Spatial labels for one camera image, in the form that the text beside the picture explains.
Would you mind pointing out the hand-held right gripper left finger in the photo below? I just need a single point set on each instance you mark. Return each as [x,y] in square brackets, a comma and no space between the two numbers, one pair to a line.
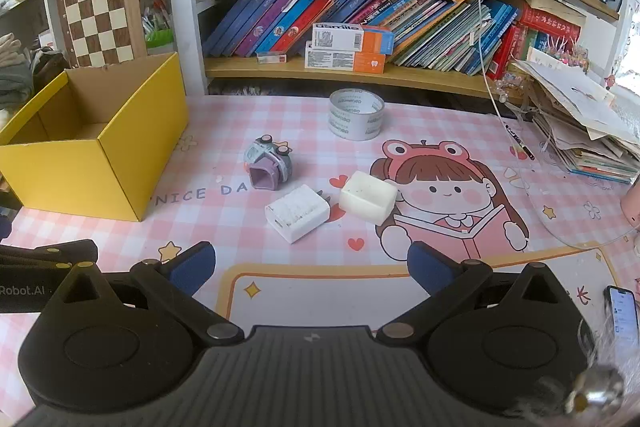
[192,266]

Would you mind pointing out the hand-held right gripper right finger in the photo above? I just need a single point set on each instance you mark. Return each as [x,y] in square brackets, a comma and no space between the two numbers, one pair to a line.
[430,269]

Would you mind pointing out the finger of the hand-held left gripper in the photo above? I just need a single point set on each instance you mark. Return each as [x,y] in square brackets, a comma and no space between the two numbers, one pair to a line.
[4,227]
[50,252]

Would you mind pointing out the white eraser block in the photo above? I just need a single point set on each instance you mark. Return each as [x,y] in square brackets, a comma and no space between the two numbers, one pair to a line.
[367,197]

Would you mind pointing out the yellow cardboard box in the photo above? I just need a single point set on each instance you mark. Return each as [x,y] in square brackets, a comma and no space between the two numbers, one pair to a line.
[125,167]

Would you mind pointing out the white charger plug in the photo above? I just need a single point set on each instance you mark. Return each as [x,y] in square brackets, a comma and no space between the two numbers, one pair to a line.
[295,214]

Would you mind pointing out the grey purple toy car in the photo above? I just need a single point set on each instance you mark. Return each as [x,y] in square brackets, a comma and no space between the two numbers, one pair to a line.
[270,167]

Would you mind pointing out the clear tape roll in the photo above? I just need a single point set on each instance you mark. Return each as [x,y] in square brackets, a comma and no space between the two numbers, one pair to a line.
[350,127]

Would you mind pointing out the grey folded garment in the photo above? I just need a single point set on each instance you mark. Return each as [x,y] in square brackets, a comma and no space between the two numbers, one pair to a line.
[15,84]

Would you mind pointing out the black pen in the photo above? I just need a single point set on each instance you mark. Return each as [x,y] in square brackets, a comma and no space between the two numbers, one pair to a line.
[520,142]

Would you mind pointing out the beige garment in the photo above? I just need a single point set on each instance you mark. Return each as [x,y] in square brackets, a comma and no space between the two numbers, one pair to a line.
[12,49]

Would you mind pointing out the smartphone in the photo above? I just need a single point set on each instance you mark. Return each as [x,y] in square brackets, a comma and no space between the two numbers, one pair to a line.
[622,322]

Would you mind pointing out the white wooden bookshelf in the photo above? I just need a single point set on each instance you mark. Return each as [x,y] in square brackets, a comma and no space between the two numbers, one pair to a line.
[240,68]

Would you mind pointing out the grey fluffy bell charm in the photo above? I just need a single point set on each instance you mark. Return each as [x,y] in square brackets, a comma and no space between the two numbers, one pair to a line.
[600,387]

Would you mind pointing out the pile of papers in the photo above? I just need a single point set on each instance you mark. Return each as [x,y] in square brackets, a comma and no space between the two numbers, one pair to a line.
[580,127]

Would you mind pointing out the pink round object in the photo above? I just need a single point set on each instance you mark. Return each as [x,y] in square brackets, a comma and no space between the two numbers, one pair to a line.
[632,204]

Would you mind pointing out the small white red box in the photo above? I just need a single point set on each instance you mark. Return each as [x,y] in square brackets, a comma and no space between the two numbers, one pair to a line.
[272,57]

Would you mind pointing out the orange white carton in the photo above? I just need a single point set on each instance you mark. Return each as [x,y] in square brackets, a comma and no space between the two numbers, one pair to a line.
[345,61]
[350,38]

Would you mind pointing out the wooden chessboard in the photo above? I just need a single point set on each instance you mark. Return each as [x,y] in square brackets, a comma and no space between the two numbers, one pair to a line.
[95,17]

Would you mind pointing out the pen holder with pens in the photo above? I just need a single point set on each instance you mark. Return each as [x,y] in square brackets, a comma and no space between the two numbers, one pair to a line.
[157,32]

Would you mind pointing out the row of colourful books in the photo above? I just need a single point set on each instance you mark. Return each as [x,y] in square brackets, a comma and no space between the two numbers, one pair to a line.
[280,7]

